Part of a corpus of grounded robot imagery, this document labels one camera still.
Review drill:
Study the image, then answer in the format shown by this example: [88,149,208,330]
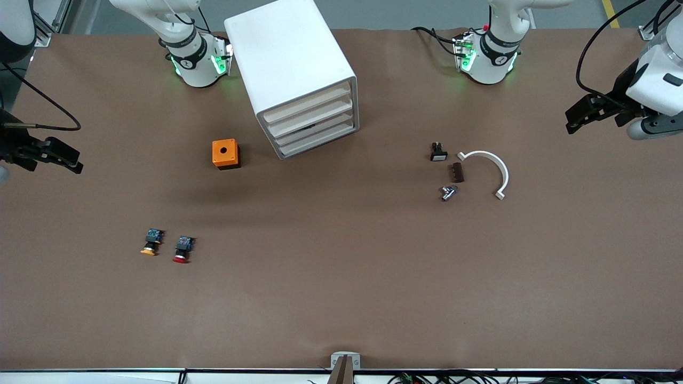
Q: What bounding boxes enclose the white cabinet drawer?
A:
[264,81,353,124]
[267,96,354,137]
[272,109,355,147]
[277,122,357,158]

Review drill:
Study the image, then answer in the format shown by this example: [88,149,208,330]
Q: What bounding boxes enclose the yellow push button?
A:
[140,228,164,257]

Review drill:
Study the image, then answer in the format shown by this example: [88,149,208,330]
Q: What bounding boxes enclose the red push button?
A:
[172,235,195,264]

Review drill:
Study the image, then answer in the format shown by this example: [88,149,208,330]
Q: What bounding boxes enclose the white drawer cabinet shell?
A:
[224,0,360,161]

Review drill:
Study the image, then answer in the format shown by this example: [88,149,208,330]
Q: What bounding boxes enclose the white table edge strip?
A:
[0,368,683,384]

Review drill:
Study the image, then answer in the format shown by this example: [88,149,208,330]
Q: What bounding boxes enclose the brown paper table cover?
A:
[0,28,683,371]

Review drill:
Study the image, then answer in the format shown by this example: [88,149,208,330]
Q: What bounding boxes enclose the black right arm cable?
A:
[0,61,82,132]

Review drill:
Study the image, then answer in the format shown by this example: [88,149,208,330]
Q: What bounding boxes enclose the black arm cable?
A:
[575,0,683,100]
[0,61,82,132]

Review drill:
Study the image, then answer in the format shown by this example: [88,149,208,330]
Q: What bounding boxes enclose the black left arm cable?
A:
[575,0,683,100]

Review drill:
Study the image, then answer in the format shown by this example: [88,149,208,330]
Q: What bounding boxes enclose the aluminium frame profile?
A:
[638,0,683,41]
[32,0,73,47]

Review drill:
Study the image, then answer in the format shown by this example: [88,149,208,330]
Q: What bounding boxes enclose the white curved plastic bracket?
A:
[457,150,510,201]

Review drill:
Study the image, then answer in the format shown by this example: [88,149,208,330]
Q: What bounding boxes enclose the orange button enclosure box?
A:
[212,139,241,171]

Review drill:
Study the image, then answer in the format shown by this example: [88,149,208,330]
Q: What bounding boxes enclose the black base power cable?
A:
[411,27,460,57]

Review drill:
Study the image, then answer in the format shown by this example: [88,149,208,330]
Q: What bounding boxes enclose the thin black base cable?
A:
[165,0,211,28]

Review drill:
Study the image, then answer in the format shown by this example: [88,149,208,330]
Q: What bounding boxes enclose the tangled cable bundle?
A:
[307,371,683,384]

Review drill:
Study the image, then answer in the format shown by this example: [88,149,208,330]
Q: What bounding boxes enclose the grey metal camera bracket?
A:
[331,352,361,370]

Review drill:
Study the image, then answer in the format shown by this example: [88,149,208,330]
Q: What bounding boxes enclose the brown camera post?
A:
[328,356,355,384]

